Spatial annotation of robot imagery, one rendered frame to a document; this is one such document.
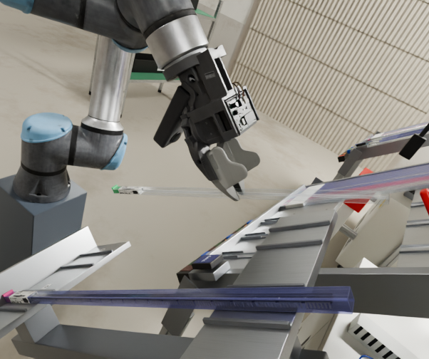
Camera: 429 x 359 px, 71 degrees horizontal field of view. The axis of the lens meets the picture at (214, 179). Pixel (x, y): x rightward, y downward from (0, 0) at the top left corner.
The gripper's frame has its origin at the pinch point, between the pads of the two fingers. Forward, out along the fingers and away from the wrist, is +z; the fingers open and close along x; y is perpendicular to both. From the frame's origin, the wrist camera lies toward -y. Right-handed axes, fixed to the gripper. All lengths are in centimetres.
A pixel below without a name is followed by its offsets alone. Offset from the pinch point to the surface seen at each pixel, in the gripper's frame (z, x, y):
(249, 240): 21.8, 18.0, -16.1
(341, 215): 64, 95, -21
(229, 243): 19.4, 13.9, -18.9
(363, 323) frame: 54, 24, 1
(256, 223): 22.5, 27.2, -19.0
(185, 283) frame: 15.2, -4.8, -16.4
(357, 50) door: 14, 370, -41
